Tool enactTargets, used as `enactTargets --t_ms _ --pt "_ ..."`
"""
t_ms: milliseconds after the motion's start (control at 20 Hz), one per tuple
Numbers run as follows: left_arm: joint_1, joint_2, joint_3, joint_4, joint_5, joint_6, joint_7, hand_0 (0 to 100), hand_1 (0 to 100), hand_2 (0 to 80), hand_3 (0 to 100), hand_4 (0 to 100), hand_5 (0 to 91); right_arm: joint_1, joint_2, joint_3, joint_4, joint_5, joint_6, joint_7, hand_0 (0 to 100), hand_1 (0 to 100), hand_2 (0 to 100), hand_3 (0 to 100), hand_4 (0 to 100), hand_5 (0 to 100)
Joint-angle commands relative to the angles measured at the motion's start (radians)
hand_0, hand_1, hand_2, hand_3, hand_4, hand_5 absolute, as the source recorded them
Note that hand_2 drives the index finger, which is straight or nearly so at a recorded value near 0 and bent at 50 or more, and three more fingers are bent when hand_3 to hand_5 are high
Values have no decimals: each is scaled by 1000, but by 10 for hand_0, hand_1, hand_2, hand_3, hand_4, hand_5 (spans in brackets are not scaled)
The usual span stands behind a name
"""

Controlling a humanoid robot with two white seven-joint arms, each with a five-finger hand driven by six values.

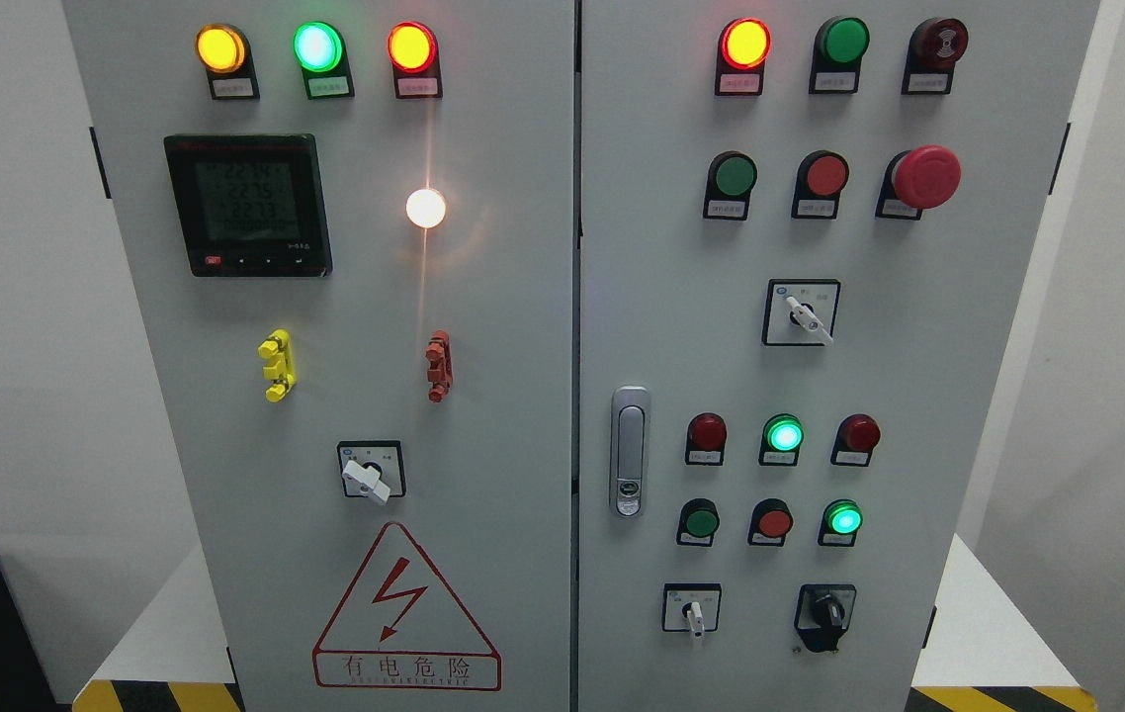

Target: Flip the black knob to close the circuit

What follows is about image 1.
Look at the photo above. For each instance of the black rotary knob switch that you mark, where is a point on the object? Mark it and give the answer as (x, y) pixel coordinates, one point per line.
(823, 615)

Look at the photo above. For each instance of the grey electrical cabinet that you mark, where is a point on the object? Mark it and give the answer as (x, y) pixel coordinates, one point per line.
(573, 141)

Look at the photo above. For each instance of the red terminal connector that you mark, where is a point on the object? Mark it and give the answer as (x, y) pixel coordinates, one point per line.
(439, 373)

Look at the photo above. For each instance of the dark red indicator light left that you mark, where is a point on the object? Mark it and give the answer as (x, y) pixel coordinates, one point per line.
(706, 438)

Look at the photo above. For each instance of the dark red indicator light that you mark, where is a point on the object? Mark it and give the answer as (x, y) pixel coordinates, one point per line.
(706, 438)
(855, 441)

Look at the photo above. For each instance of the white lit lamp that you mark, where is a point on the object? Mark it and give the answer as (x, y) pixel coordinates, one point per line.
(426, 208)

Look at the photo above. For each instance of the green push button lower row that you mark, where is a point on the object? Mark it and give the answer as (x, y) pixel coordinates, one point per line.
(698, 523)

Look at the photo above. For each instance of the lit green indicator light middle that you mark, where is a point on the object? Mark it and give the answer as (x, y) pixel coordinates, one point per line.
(781, 440)

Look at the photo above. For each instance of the lit green indicator light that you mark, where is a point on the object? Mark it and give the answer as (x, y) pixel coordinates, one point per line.
(321, 55)
(781, 440)

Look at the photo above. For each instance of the green push button second row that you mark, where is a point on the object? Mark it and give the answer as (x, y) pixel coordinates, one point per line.
(730, 180)

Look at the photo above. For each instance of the red push button lower row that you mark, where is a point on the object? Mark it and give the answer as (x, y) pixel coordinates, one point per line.
(770, 523)

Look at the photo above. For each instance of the yellow terminal connector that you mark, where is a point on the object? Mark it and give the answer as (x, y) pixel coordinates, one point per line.
(279, 366)

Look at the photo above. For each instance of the dark red indicator light right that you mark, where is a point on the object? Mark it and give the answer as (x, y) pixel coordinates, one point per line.
(855, 441)

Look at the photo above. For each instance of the red push button second row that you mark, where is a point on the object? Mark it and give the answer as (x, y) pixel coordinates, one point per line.
(820, 180)

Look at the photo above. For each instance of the red electrical hazard sticker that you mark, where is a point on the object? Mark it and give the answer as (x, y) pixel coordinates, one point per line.
(399, 624)

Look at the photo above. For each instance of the lit green push button lower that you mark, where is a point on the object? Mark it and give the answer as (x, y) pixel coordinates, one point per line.
(841, 520)

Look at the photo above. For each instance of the red-orange indicator light left door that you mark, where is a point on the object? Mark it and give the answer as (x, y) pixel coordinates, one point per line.
(414, 55)

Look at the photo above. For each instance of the red-orange indicator light door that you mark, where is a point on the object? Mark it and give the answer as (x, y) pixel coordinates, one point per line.
(742, 49)
(414, 55)

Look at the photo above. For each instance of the black digital power meter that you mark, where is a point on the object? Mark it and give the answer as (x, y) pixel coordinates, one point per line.
(250, 205)

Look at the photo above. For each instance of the red-orange indicator light right door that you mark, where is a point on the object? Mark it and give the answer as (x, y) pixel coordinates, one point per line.
(742, 49)

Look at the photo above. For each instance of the lit green indicator light top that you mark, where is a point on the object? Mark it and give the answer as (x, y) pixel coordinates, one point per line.
(321, 55)

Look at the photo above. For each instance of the red emergency stop button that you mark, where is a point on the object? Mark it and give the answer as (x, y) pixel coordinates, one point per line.
(918, 179)

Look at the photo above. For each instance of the green push button top right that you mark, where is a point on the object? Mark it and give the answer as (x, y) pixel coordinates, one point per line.
(840, 45)

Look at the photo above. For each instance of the yellow indicator light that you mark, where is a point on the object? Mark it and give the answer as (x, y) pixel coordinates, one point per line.
(225, 53)

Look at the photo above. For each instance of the dark red buzzer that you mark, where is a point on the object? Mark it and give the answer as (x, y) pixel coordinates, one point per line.
(934, 49)

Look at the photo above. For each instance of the white platform with hazard stripes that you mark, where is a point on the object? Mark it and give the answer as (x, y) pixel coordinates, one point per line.
(982, 654)

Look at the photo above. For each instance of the silver door handle lock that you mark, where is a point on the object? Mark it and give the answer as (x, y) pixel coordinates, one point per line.
(627, 446)

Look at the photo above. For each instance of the white selector switch left door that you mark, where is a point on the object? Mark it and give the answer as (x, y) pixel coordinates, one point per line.
(372, 469)

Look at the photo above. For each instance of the white selector switch upper right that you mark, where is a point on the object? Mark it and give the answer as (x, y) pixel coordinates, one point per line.
(800, 312)

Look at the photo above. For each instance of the small white selector switch bottom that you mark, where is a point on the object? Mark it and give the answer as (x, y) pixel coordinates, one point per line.
(691, 609)

